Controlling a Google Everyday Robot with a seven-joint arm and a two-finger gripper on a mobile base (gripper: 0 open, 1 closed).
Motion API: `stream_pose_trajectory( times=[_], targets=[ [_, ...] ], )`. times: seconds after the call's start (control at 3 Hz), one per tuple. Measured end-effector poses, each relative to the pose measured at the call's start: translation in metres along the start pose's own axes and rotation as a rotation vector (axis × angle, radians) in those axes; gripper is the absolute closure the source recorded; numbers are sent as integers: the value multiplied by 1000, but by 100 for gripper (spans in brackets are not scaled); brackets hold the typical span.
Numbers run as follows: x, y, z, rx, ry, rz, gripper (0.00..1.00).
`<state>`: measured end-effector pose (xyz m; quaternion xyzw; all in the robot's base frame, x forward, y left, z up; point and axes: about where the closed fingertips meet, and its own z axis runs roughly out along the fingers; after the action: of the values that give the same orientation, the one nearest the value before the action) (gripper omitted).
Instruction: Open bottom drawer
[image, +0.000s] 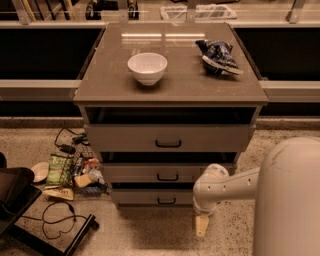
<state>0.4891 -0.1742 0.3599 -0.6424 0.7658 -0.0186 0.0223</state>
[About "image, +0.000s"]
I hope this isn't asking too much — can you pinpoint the black cable on floor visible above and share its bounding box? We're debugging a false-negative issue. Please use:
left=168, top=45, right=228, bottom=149
left=20, top=200, right=88, bottom=241

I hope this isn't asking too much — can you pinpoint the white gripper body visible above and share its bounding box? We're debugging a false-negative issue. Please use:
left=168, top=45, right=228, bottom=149
left=193, top=164, right=229, bottom=216

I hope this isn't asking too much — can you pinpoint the grey drawer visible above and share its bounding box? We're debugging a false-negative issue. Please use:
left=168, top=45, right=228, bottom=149
left=111, top=190, right=193, bottom=206
left=84, top=124, right=255, bottom=152
left=100, top=162, right=238, bottom=184

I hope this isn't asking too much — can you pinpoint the white plate on floor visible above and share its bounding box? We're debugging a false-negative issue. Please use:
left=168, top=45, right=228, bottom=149
left=31, top=162, right=49, bottom=183

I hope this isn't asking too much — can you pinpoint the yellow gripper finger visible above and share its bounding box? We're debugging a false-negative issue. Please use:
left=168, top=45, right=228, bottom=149
left=195, top=215, right=209, bottom=237

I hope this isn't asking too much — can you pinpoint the tan snack bag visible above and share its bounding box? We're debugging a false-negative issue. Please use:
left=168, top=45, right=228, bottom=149
left=43, top=188, right=74, bottom=201

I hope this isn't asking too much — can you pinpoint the yellow sponge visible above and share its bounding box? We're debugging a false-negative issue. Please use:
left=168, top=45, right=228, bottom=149
left=74, top=174, right=94, bottom=188

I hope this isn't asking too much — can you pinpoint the black chair base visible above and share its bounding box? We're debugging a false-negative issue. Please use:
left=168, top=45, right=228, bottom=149
left=0, top=153, right=99, bottom=256

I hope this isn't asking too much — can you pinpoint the wire basket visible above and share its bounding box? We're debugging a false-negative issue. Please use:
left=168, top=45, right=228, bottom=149
left=74, top=187, right=107, bottom=197

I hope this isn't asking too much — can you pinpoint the black power adapter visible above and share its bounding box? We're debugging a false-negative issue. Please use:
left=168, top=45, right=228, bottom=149
left=59, top=144, right=76, bottom=155

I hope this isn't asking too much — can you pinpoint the white ceramic bowl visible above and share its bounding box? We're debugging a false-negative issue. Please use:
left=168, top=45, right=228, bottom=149
left=127, top=53, right=168, bottom=86

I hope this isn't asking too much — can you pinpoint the green chip bag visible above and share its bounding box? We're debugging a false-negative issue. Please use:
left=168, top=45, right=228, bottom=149
left=45, top=154, right=73, bottom=187

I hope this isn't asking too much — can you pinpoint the grey drawer cabinet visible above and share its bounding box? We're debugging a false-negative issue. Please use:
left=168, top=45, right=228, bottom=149
left=74, top=23, right=268, bottom=192

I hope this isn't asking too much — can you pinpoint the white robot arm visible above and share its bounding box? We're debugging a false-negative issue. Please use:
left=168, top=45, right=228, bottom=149
left=193, top=136, right=320, bottom=256

